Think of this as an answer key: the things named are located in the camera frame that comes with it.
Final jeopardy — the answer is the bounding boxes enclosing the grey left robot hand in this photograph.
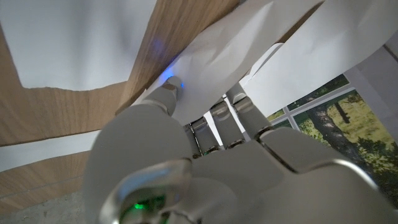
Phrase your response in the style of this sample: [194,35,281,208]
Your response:
[83,75,398,224]

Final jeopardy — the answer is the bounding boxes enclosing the long white receipt paper strip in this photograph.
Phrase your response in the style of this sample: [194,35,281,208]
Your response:
[0,0,398,174]

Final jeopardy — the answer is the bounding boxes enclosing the printed window forest backdrop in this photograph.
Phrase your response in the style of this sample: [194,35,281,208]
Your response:
[266,39,398,209]

